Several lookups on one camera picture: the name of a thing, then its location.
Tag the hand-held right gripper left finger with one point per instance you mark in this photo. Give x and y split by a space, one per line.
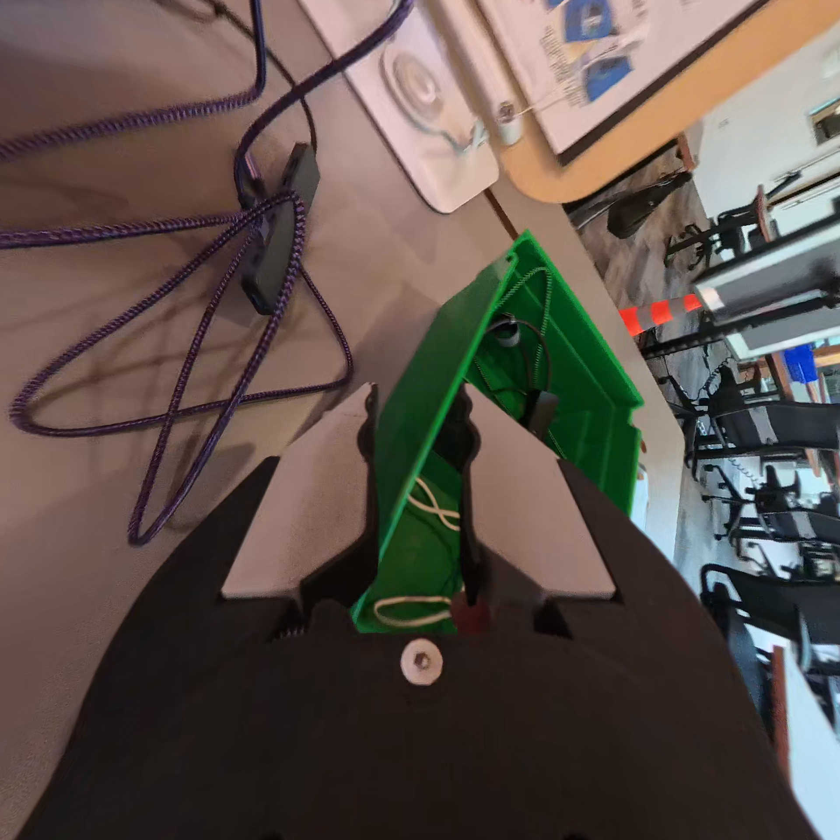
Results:
295 525

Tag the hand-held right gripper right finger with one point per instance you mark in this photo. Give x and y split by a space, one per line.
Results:
538 525

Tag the green plastic bin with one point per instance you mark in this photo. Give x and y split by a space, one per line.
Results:
426 394

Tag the grey usb hub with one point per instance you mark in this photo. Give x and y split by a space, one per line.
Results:
298 174

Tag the person's right hand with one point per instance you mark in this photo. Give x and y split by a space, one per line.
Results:
469 617

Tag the black office chair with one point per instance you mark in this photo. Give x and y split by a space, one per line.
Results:
754 420
768 597
787 518

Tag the orange traffic cone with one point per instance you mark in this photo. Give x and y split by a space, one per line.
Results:
656 313

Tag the printed instruction sheet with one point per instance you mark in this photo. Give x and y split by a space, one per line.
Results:
558 79

